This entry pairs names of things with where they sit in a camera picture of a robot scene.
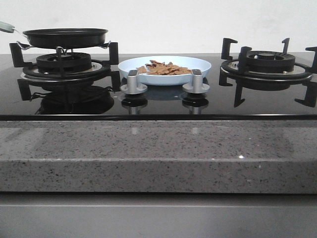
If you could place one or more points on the brown meat pieces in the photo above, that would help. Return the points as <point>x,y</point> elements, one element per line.
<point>161,68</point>

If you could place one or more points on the light blue plate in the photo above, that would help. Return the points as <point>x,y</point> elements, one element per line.
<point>165,80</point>

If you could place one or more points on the black frying pan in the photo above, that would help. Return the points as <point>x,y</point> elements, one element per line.
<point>67,38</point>

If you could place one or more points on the left silver stove knob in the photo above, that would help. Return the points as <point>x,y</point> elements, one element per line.
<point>133,86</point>

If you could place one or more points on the silver stove knob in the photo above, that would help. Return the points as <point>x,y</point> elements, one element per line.
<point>133,86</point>
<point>196,86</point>

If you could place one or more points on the black glass gas cooktop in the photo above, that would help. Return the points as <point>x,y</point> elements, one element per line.
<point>229,98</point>

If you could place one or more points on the right silver stove knob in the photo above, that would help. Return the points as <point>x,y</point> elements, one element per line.
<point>196,86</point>

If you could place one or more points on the left black pan support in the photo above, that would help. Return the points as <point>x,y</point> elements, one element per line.
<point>99,69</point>

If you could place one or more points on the black pan support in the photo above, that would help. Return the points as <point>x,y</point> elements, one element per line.
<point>99,69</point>
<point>237,70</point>

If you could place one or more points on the right black pan support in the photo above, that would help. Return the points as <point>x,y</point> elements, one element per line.
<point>237,70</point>

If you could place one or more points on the left black gas burner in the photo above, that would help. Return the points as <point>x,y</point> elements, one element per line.
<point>71,63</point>

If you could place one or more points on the black gas burner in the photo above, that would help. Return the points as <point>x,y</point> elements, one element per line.
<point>71,63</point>
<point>270,62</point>

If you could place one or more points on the right black gas burner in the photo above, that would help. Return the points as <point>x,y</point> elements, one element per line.
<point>270,62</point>

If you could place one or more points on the grey cabinet front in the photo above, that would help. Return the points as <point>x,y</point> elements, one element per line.
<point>157,216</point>

